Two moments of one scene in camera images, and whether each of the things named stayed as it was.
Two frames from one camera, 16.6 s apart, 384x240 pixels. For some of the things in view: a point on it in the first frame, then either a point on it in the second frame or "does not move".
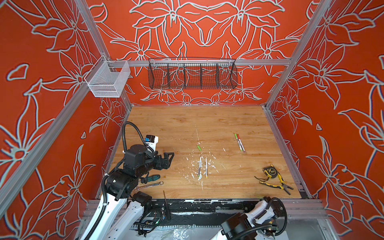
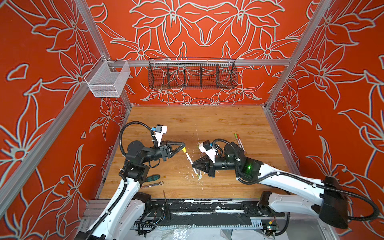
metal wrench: x=160 y=183 does not move
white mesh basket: x=107 y=79 does not move
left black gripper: x=166 y=163 -> x=164 y=149
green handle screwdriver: x=153 y=177 does not move
